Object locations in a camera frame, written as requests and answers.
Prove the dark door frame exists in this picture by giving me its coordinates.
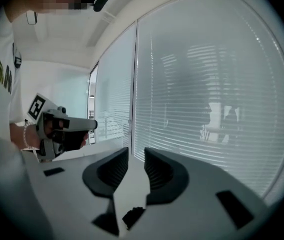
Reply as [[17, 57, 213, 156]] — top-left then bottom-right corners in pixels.
[[87, 62, 99, 145]]

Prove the narrow window blind panel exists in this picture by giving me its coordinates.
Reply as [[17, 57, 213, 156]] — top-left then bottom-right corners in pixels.
[[93, 23, 137, 149]]

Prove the person's left hand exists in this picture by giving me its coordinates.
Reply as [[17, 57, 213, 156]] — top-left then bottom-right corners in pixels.
[[43, 118, 89, 152]]

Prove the person's left forearm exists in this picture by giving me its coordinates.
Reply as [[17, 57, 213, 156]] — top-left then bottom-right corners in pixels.
[[9, 122, 42, 151]]

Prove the wide window blind panel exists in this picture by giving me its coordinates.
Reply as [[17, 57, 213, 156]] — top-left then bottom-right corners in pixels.
[[133, 0, 284, 200]]

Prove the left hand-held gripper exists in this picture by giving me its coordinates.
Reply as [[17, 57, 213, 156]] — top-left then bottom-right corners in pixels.
[[26, 92, 99, 164]]

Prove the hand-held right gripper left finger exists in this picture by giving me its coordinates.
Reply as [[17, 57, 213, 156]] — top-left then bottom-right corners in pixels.
[[82, 146, 130, 236]]

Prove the silver chain bracelet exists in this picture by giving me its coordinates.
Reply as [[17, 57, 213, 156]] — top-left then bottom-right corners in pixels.
[[22, 119, 37, 150]]

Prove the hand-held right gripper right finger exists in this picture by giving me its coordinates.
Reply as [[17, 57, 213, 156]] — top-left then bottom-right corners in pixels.
[[144, 147, 190, 206]]

